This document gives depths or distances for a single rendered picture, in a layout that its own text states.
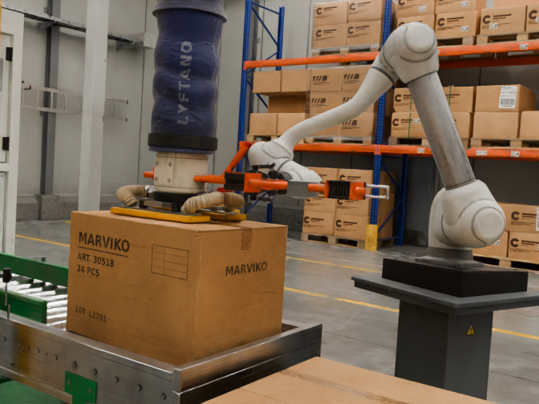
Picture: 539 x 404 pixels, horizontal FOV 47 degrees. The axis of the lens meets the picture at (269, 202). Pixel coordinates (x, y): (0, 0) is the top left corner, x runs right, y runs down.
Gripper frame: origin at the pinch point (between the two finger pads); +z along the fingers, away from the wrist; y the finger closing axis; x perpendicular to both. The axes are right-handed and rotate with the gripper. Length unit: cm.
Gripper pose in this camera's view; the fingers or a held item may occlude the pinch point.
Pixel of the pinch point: (245, 182)
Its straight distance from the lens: 188.9
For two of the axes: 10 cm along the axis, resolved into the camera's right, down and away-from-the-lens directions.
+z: -5.6, 0.1, -8.3
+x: -8.2, -0.8, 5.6
